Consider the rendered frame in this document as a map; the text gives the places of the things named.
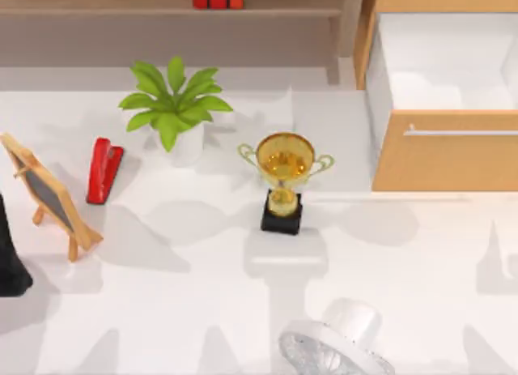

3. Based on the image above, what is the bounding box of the wooden framed blackboard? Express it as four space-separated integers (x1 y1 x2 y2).
0 132 104 263

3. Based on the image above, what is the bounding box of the long metal handle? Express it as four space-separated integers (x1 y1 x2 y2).
403 123 518 138

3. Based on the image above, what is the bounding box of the gold trophy on black base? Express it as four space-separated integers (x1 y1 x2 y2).
236 132 336 236

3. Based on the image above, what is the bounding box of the white desk fan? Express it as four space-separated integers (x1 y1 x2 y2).
278 296 396 375

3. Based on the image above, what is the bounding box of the pulled-out drawer with grey inside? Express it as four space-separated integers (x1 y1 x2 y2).
365 12 518 147

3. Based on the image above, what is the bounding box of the pale wooden drawer front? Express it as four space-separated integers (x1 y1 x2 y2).
371 109 518 193

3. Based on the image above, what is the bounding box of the red stapler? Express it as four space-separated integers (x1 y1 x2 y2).
85 137 125 206

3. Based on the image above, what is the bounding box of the wooden open shelf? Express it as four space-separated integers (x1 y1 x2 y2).
0 0 365 86

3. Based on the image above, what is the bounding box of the green plant in white pot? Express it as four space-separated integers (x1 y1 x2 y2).
117 56 235 168

